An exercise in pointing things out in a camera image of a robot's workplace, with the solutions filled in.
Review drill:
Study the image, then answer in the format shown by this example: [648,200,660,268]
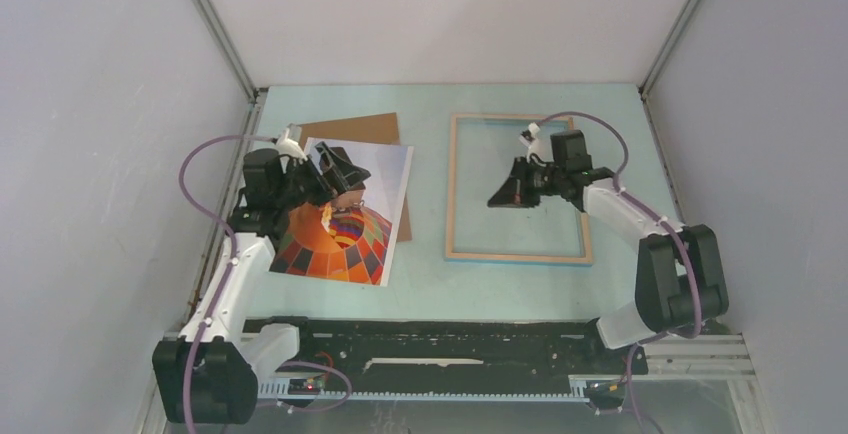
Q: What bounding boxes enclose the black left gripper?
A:
[275,143,369,212]

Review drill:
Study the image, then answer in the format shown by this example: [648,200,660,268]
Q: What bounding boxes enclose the left aluminium corner post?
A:
[191,0,259,102]

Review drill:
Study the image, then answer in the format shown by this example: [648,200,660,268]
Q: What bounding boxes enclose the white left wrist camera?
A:
[274,124,308,161]

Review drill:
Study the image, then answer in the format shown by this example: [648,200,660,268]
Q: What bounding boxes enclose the aluminium corner post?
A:
[191,0,259,102]
[639,0,703,101]

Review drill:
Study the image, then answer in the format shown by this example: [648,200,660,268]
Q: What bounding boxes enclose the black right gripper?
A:
[488,157,566,209]

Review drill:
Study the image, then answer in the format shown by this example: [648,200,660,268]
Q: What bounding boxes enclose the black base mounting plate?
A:
[243,317,649,397]

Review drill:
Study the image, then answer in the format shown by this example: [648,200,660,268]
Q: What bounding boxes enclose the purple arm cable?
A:
[178,134,352,434]
[537,111,705,434]

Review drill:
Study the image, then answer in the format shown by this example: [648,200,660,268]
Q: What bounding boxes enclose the hot air balloon photo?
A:
[271,137,414,286]

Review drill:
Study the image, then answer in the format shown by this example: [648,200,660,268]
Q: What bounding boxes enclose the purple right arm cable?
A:
[537,111,705,434]

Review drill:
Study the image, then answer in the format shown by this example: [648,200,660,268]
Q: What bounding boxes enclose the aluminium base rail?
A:
[158,331,758,406]

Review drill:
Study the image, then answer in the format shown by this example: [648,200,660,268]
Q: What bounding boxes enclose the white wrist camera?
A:
[520,122,552,163]
[274,124,308,161]

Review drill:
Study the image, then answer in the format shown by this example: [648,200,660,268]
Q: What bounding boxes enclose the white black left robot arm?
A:
[152,139,371,431]

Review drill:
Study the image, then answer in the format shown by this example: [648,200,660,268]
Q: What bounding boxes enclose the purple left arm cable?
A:
[178,134,352,434]

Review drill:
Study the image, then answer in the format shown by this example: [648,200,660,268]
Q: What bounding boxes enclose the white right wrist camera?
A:
[520,122,552,163]

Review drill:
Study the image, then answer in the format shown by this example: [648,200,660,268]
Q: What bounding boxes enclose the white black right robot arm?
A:
[487,123,729,372]

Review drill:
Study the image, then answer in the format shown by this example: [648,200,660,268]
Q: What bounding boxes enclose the right aluminium corner post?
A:
[639,0,703,101]

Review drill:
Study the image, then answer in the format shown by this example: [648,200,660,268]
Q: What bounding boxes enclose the wooden picture frame with glass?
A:
[444,113,594,266]

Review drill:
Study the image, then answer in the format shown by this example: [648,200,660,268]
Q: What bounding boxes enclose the brown cardboard backing board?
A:
[296,112,414,243]

